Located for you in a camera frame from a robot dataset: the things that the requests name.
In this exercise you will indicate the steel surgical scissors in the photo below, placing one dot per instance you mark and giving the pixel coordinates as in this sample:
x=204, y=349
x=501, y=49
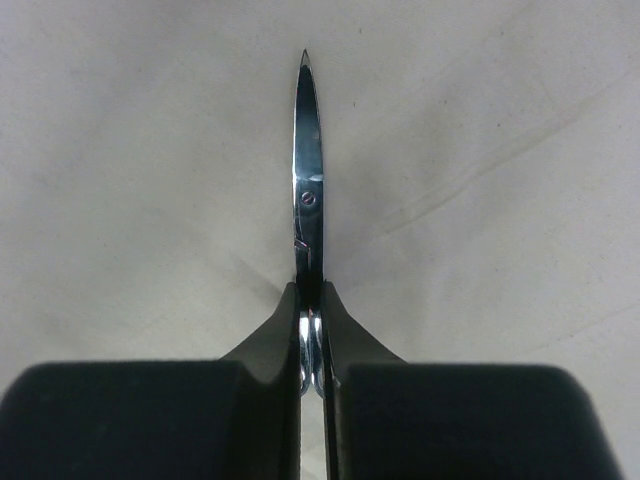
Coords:
x=308, y=224

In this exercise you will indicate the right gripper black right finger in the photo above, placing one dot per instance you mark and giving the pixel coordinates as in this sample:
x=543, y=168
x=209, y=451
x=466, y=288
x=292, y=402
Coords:
x=390, y=419

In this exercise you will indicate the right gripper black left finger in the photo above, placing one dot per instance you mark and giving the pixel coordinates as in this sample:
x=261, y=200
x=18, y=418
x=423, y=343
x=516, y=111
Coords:
x=237, y=417

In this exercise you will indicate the beige cloth mat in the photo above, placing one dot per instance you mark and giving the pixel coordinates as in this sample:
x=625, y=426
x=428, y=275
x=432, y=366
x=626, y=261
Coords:
x=482, y=180

